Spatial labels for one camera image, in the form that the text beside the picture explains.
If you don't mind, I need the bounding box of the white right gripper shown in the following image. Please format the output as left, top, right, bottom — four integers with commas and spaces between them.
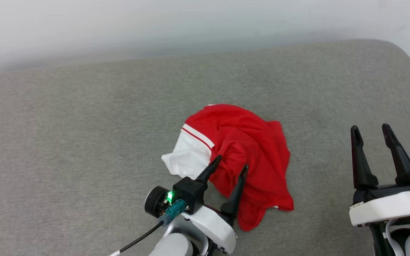
349, 123, 410, 227

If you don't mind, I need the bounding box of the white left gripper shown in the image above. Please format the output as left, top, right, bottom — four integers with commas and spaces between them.
144, 155, 249, 255

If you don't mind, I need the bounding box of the red and white garment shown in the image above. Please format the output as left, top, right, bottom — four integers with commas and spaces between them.
161, 104, 294, 231

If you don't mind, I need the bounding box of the grey fabric sofa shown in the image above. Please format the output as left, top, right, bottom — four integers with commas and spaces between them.
0, 39, 410, 256

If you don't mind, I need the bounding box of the black cable with teal plug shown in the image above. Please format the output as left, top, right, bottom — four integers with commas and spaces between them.
110, 199, 186, 256

